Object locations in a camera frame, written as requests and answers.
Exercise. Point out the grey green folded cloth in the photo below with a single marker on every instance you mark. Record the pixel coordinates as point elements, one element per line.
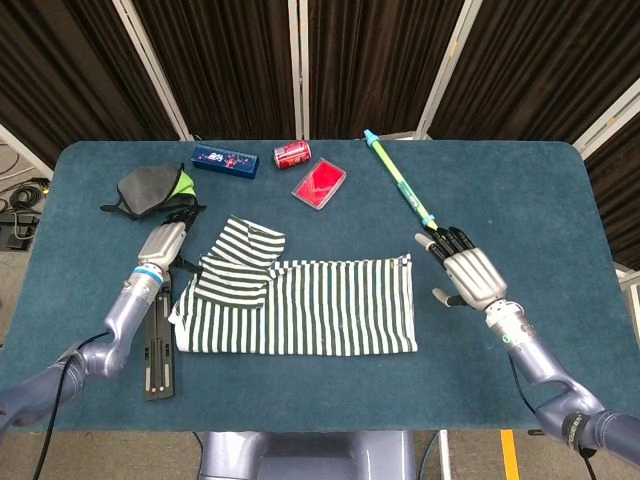
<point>145,187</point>

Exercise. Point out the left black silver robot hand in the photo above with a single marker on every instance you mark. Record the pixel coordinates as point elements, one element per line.
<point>162,245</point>

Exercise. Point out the white partition base frame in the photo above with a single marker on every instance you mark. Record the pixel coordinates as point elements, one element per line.
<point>631,280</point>

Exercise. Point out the long blue printed box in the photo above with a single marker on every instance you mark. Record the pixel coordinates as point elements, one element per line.
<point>225,161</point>

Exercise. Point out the red flat ink pad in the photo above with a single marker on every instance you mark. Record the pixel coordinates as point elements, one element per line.
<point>319,184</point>

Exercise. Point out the black folding laptop stand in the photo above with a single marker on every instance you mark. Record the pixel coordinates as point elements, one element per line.
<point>160,360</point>

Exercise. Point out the white partition frame post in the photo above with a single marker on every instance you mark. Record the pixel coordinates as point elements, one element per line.
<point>150,65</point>
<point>447,70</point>
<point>25,150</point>
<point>294,70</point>
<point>607,125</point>

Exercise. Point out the dark pleated curtain panel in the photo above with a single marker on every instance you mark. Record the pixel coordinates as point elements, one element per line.
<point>55,65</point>
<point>545,65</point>
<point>617,200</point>
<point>225,65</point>
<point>375,65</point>

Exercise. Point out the black floor device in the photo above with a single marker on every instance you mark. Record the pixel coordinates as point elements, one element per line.
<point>17,232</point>

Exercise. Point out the red soda can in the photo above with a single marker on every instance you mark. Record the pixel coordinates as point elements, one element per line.
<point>292,155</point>

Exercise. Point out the grey-blue robot torso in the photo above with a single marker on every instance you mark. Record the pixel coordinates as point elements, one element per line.
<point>300,455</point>

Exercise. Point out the teal yellow long stick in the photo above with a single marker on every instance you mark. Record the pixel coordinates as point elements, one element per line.
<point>407,192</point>

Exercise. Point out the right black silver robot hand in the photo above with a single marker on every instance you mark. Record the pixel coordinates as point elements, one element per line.
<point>472,277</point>

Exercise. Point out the black white striped shirt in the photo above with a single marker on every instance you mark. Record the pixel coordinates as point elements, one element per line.
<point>325,310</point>

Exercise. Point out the white table leg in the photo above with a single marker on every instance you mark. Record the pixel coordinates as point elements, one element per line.
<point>445,455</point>

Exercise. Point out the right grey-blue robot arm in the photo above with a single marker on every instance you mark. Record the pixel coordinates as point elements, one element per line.
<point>540,365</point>

